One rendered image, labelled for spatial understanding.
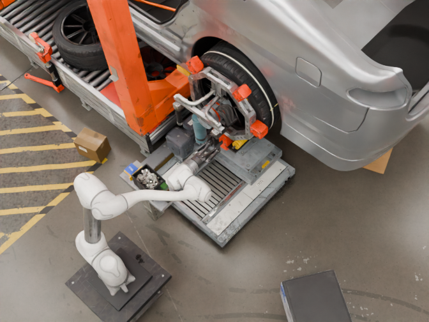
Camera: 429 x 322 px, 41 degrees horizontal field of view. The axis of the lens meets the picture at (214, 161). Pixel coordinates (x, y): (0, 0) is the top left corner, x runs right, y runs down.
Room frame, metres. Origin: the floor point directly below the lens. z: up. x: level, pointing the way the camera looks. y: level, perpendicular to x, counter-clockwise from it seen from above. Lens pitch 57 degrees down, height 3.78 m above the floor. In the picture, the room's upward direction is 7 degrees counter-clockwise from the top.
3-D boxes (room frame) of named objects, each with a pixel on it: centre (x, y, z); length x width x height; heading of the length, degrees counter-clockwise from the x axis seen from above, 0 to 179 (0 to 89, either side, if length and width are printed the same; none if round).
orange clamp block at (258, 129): (2.12, -0.30, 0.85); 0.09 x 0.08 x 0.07; 41
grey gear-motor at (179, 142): (2.56, 0.14, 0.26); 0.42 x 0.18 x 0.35; 131
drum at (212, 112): (2.31, -0.04, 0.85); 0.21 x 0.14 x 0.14; 131
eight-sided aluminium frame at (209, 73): (2.35, -0.09, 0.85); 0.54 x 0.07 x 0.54; 41
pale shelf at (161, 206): (2.06, 0.47, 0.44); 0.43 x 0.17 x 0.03; 41
